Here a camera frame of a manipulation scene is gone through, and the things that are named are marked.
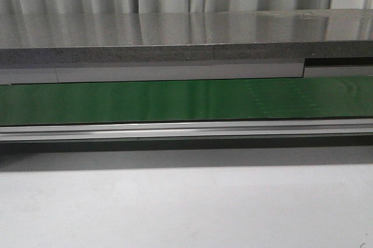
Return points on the grey cabinet front panel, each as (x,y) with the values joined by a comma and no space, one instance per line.
(192,70)

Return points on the green conveyor belt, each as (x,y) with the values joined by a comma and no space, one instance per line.
(194,100)

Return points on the aluminium conveyor frame rail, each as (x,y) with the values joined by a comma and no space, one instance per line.
(186,129)

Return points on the grey stone countertop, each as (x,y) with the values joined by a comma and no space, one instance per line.
(54,40)

